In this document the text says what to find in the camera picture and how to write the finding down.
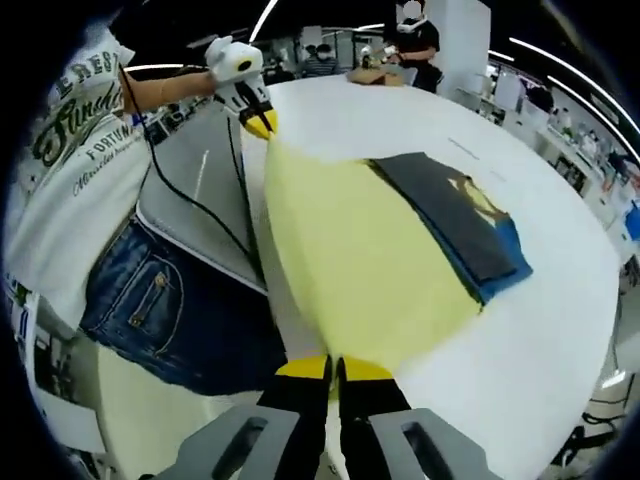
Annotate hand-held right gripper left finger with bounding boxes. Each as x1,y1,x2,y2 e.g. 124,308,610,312
169,353,334,480

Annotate yellow blue grey garment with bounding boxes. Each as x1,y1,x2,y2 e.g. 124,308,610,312
263,135,534,471

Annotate grey mesh chair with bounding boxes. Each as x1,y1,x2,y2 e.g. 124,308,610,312
135,105,270,297

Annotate brown cardboard box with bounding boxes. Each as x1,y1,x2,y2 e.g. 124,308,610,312
347,67,404,88

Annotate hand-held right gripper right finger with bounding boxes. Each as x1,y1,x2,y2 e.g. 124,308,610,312
335,353,489,480

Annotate white ceiling light strip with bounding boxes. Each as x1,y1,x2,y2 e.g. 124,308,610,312
246,0,280,47

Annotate person's blue jeans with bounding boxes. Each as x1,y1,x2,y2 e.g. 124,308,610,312
78,218,290,397

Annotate white counter cabinets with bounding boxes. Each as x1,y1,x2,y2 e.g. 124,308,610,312
479,64,640,202

